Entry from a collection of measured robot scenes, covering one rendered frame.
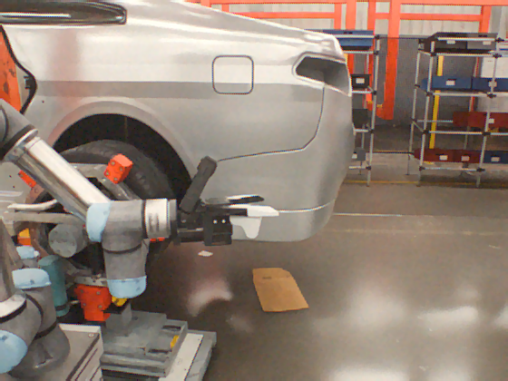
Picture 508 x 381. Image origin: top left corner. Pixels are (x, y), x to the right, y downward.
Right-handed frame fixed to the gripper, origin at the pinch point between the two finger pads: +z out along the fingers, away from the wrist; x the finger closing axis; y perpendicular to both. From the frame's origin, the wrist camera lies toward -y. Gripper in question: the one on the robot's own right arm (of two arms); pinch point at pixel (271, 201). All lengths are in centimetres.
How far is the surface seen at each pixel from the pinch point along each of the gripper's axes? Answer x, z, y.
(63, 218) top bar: -74, -63, 16
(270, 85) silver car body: -85, 17, -31
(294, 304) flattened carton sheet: -164, 47, 101
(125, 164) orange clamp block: -86, -41, -1
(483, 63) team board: -439, 403, -100
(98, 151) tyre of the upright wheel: -98, -54, -7
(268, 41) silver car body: -83, 17, -48
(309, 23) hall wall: -933, 291, -270
